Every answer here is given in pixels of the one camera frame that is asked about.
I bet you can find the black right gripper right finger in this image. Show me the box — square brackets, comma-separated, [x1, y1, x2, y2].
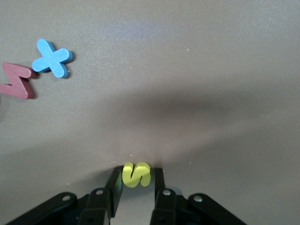
[150, 168, 247, 225]

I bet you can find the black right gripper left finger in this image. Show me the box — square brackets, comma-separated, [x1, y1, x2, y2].
[7, 165, 124, 225]

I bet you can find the yellow letter s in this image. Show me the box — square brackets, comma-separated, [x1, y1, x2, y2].
[121, 162, 152, 188]

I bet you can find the dark red letter z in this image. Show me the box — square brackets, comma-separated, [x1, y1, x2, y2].
[0, 62, 38, 100]

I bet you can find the blue letter x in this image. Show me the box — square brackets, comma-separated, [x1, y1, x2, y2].
[31, 38, 74, 79]

